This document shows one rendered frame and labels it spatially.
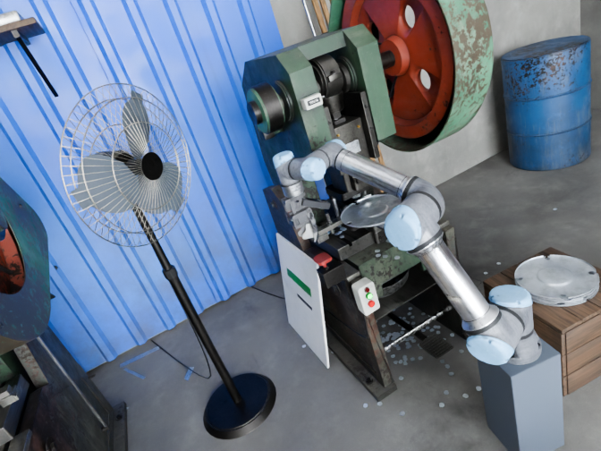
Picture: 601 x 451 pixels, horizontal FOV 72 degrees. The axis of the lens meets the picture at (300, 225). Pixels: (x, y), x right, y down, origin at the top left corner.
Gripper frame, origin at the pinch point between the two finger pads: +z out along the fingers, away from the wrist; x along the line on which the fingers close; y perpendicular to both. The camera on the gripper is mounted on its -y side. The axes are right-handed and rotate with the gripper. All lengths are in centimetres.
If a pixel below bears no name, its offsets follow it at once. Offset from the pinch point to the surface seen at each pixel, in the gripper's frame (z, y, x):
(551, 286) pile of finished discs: 46, -73, 41
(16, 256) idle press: -28, 101, -46
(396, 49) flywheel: -51, -66, -17
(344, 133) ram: -28.4, -31.4, -14.5
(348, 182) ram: -8.2, -27.1, -14.4
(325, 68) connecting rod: -55, -31, -15
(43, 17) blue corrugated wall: -113, 54, -132
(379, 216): 6.8, -31.0, -2.6
